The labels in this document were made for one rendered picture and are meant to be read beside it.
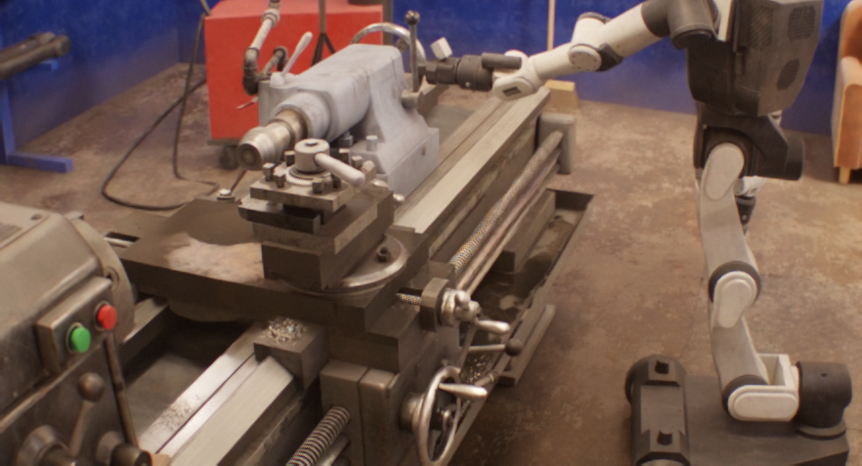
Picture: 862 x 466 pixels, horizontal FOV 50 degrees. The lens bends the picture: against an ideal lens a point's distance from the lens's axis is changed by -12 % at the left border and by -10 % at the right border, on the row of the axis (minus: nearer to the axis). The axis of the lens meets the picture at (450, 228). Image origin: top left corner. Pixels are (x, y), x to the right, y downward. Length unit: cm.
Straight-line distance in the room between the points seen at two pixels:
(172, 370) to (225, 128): 301
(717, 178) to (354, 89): 87
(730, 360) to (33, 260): 197
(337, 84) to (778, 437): 153
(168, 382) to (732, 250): 139
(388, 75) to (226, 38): 244
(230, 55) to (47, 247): 369
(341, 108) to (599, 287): 185
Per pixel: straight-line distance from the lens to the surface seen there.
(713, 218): 248
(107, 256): 150
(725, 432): 281
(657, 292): 384
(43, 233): 119
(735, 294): 254
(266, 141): 202
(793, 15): 225
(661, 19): 220
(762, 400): 273
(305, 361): 178
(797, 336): 367
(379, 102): 237
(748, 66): 228
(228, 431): 165
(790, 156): 246
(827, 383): 279
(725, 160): 240
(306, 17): 472
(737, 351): 269
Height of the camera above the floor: 180
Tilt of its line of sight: 25 degrees down
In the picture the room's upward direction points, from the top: straight up
